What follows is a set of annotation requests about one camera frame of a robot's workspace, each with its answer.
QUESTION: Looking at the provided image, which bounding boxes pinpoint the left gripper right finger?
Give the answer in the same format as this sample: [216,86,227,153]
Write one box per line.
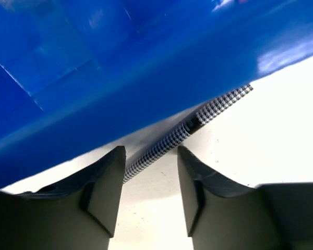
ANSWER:
[177,146,313,249]

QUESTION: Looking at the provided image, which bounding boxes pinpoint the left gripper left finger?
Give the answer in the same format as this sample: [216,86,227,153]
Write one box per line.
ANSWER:
[0,146,126,249]

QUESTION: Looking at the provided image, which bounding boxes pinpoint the houndstooth pattern pencil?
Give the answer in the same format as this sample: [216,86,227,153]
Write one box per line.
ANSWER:
[123,84,253,184]

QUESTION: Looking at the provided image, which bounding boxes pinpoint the blue plastic organizer tray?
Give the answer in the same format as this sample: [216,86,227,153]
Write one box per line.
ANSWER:
[0,1,313,189]

